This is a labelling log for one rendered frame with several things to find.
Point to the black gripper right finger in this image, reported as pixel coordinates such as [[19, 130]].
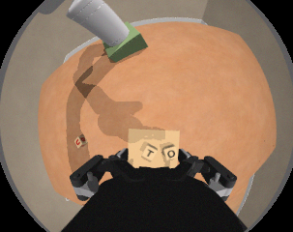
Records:
[[218, 177]]

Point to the tan flat mat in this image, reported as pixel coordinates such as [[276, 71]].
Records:
[[138, 140]]

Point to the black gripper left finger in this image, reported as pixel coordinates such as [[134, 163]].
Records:
[[86, 178]]

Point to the beige letter block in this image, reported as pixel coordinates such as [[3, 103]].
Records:
[[170, 152], [149, 152], [80, 141]]

